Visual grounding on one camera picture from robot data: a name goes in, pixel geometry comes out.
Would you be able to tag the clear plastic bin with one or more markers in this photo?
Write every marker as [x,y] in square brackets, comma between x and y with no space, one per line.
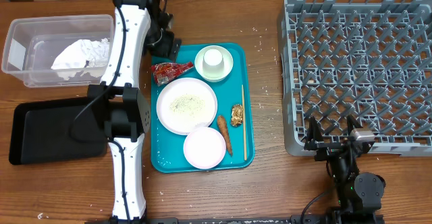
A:
[32,44]

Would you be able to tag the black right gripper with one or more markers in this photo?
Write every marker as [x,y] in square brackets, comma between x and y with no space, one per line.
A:
[326,147]

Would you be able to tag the teal plastic tray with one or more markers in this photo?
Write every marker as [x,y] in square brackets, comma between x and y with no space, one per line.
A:
[167,148]

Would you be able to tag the white paper cup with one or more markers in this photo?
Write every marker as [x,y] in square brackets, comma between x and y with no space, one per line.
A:
[213,63]

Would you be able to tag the wooden chopstick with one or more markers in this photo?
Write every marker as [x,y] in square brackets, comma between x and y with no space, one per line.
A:
[244,124]

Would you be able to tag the light green bowl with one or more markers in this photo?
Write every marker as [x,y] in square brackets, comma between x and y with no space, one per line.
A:
[227,59]

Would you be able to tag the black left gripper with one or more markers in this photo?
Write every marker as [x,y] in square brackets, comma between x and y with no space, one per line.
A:
[165,49]

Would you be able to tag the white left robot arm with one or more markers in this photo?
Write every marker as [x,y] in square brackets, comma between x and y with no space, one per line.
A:
[118,105]

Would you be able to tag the red snack wrapper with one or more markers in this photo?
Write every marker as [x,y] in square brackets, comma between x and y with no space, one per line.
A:
[164,73]

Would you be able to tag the grey dishwasher rack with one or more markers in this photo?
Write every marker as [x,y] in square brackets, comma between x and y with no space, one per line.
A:
[370,59]

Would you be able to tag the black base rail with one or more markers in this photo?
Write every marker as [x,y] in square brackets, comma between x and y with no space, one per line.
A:
[294,219]

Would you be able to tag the large white plate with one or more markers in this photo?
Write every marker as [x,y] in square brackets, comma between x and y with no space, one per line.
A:
[186,104]

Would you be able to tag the orange carrot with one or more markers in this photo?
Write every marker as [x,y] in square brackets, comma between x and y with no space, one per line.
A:
[222,125]

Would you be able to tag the white tissue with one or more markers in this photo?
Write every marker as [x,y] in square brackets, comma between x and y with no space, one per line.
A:
[95,52]

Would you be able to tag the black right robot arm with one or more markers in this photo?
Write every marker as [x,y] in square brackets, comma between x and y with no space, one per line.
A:
[359,194]

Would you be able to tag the brown food scrap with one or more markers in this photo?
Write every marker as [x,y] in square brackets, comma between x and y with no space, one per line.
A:
[237,115]

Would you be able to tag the black plastic tray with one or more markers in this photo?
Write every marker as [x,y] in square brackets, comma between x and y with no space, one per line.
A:
[40,132]

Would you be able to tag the white crumpled napkin in bin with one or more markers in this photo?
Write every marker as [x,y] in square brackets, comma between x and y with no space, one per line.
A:
[72,57]

